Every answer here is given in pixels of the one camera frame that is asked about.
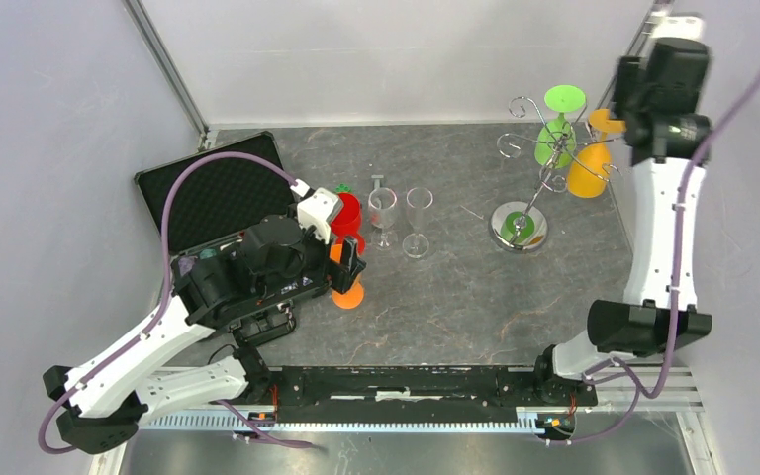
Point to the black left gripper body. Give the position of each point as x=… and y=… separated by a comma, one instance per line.
x=318, y=265

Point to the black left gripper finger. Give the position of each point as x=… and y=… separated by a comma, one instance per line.
x=341, y=282
x=350, y=260

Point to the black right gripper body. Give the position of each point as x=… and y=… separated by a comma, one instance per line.
x=626, y=89

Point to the red plastic wine glass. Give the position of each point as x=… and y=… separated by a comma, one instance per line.
x=348, y=221

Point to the clear wine glass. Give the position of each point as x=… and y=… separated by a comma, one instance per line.
x=418, y=202
x=382, y=206

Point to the yellow plastic wine glass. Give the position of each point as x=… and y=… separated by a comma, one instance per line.
x=591, y=168

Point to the green plastic wine glass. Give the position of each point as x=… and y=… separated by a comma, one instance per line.
x=560, y=124

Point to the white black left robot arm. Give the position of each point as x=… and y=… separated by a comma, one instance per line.
x=103, y=402

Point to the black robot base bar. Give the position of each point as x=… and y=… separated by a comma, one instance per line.
x=414, y=394

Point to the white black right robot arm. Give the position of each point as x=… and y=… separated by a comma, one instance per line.
x=658, y=311

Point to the green toy brick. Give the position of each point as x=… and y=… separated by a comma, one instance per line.
x=343, y=188

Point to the grey toy column piece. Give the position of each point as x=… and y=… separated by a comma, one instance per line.
x=377, y=181

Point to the black poker chip case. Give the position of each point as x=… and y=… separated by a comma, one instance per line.
x=229, y=220

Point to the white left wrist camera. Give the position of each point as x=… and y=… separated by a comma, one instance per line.
x=316, y=212

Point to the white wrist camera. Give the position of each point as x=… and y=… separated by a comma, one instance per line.
x=316, y=212
x=686, y=27

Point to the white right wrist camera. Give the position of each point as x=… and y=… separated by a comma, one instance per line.
x=686, y=27

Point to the chrome wire glass rack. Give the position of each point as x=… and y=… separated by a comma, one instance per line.
x=519, y=226

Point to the aluminium frame rail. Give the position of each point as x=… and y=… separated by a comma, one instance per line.
x=161, y=55

